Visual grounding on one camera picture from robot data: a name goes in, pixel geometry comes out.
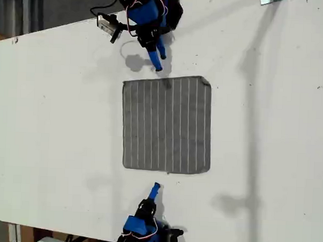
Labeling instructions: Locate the grey white-striped square towel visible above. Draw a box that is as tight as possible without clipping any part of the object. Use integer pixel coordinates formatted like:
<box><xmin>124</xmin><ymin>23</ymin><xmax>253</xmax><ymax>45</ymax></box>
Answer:
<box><xmin>118</xmin><ymin>72</ymin><xmax>215</xmax><ymax>176</ymax></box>

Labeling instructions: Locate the white plastic container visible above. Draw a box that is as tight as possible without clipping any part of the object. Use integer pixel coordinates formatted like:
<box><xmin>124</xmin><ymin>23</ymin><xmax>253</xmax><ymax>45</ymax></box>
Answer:
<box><xmin>34</xmin><ymin>236</ymin><xmax>67</xmax><ymax>242</ymax></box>

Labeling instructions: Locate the white table leg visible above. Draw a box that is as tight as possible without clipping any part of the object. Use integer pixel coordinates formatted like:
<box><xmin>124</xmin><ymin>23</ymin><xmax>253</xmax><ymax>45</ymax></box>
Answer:
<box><xmin>7</xmin><ymin>223</ymin><xmax>22</xmax><ymax>242</ymax></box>

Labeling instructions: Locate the red white servo wire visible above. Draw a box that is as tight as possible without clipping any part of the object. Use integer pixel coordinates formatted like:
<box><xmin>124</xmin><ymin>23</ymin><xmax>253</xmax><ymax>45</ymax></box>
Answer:
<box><xmin>120</xmin><ymin>215</ymin><xmax>159</xmax><ymax>240</ymax></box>
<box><xmin>124</xmin><ymin>0</ymin><xmax>142</xmax><ymax>37</ymax></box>

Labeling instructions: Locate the short black camera stalk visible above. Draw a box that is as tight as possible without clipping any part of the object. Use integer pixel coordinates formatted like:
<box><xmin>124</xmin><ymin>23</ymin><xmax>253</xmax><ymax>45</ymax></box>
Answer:
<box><xmin>168</xmin><ymin>227</ymin><xmax>185</xmax><ymax>237</ymax></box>
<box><xmin>110</xmin><ymin>21</ymin><xmax>138</xmax><ymax>45</ymax></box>

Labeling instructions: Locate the black camera cable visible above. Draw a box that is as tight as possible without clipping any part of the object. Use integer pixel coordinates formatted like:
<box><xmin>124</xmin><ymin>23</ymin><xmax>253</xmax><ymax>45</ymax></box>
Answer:
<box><xmin>89</xmin><ymin>0</ymin><xmax>119</xmax><ymax>18</ymax></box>

